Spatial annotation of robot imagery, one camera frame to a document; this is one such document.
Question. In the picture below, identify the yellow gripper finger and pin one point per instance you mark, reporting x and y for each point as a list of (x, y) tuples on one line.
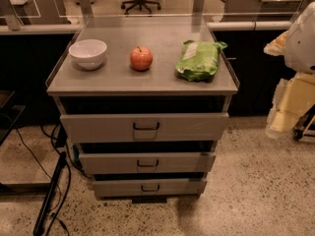
[(292, 99)]

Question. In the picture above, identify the grey top drawer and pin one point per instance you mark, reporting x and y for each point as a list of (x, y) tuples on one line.
[(169, 127)]

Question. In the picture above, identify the grey drawer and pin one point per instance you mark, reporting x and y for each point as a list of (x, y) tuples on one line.
[(151, 187), (169, 127), (165, 162)]

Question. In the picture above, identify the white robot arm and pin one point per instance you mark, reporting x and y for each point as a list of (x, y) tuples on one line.
[(297, 45)]

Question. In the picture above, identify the grey middle drawer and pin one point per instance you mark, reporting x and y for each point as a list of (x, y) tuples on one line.
[(165, 162)]

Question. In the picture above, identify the grey bottom drawer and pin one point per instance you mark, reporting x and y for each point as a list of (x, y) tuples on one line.
[(151, 187)]

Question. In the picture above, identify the grey drawer cabinet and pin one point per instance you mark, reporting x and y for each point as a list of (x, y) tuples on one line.
[(116, 88)]

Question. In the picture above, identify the green snack bag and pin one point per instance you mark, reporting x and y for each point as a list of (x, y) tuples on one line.
[(199, 60)]

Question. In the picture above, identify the red apple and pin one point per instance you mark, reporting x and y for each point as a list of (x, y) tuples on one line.
[(141, 58)]

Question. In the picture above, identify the white ceramic bowl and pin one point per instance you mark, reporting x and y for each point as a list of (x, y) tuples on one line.
[(88, 53)]

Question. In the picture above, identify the dark side table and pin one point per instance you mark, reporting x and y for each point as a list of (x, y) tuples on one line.
[(9, 113)]

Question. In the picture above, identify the black floor bar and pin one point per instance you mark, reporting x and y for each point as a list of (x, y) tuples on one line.
[(39, 225)]

